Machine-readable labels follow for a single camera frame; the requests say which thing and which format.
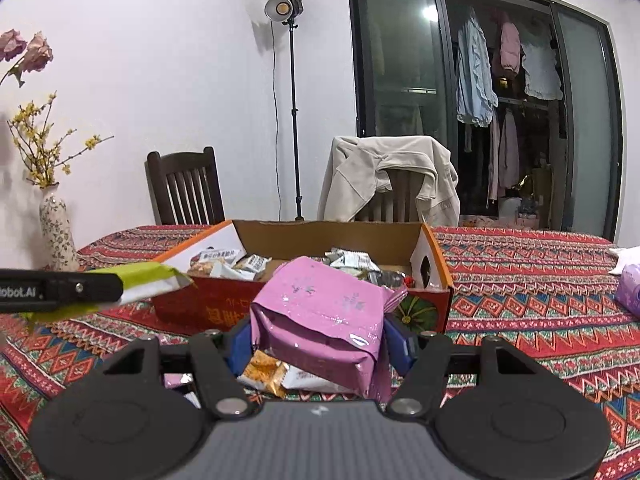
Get pink snack bag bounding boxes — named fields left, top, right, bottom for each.
left=250, top=257, right=408, bottom=403

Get green snack bag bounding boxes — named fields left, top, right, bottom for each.
left=20, top=261, right=193, bottom=325

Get white pumpkin seed crisp packet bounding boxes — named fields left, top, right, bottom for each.
left=186, top=247, right=271, bottom=281

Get yellow small snack packet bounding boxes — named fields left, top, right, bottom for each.
left=236, top=350, right=288, bottom=398

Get silver red snack packet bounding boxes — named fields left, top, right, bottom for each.
left=362, top=270, right=414, bottom=289

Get orange cardboard snack box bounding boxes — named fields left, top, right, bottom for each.
left=152, top=220, right=454, bottom=346

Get white silver packet in box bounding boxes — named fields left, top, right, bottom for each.
left=324, top=247, right=380, bottom=271

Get patterned red tablecloth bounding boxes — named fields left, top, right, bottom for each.
left=1, top=228, right=639, bottom=479

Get yellow flower branches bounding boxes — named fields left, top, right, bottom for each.
left=6, top=92, right=113, bottom=190

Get chair with beige jacket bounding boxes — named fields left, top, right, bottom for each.
left=355, top=170, right=423, bottom=223

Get dark wooden chair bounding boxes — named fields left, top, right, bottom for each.
left=145, top=146, right=226, bottom=226

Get purple tissue pack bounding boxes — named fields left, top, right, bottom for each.
left=615, top=264, right=640, bottom=318

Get beige jacket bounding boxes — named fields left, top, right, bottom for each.
left=318, top=136, right=460, bottom=226

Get pink artificial roses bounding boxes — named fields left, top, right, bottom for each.
left=1, top=29, right=54, bottom=88

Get white tissue paper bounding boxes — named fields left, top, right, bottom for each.
left=606, top=246, right=640, bottom=275

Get light blue hanging shirt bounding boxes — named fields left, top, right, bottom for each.
left=456, top=6, right=498, bottom=128

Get black sliding glass door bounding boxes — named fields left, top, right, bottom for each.
left=350, top=0, right=623, bottom=238

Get white hanging top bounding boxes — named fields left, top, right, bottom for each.
left=520, top=26, right=563, bottom=101

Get pink hanging garment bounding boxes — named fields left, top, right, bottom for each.
left=492, top=21, right=522, bottom=79

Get studio light on stand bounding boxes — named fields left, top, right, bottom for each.
left=264, top=0, right=304, bottom=221

